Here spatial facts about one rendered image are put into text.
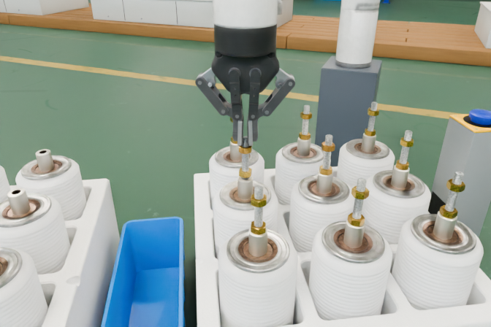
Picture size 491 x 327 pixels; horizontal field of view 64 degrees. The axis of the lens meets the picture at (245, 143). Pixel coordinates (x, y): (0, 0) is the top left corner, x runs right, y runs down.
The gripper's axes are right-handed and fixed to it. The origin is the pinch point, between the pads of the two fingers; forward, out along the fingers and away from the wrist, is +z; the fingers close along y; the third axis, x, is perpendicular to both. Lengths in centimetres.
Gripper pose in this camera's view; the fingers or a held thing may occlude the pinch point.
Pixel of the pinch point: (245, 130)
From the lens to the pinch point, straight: 53.4
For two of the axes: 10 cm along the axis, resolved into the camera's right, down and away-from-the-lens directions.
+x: 0.5, -4.4, 8.9
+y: 10.0, 0.2, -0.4
